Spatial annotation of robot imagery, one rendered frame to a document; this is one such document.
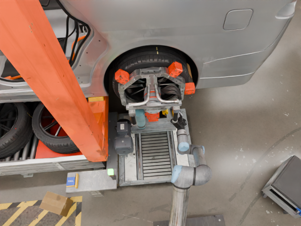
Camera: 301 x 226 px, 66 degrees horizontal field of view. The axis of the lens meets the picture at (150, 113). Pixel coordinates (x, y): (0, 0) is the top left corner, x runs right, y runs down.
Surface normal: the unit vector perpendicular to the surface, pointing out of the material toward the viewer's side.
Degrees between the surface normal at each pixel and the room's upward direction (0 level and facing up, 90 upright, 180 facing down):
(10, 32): 90
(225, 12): 90
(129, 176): 0
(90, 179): 0
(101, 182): 0
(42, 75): 90
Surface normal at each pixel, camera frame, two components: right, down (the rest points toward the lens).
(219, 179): -0.03, -0.51
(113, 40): 0.07, 0.86
